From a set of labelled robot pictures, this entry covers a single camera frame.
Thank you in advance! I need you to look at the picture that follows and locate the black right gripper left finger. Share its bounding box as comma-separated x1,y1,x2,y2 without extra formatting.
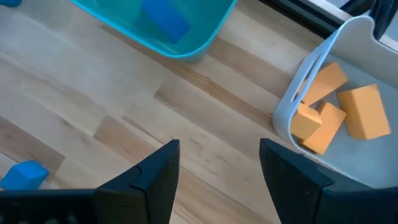
93,139,181,224

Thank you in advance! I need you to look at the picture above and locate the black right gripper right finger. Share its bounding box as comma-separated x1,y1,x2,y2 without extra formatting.
259,138,398,224

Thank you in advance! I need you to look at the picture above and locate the orange rectangular block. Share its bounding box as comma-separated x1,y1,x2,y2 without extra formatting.
300,101,348,156
337,83,392,141
297,61,349,106

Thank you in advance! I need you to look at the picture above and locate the blue cube block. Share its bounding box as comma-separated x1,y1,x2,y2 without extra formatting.
0,160,50,191

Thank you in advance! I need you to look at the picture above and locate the blue rectangular block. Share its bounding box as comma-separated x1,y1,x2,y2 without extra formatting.
141,0,192,45

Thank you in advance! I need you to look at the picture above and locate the white plastic bin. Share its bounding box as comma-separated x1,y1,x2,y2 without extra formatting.
272,15,398,190

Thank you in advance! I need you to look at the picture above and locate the teal plastic bin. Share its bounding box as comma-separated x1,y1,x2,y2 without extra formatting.
70,0,239,62

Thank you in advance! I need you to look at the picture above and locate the blue plastic bin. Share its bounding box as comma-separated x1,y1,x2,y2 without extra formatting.
0,0,23,8

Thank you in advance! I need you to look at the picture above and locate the black aluminium table frame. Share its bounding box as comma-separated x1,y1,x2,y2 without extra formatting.
259,0,398,52

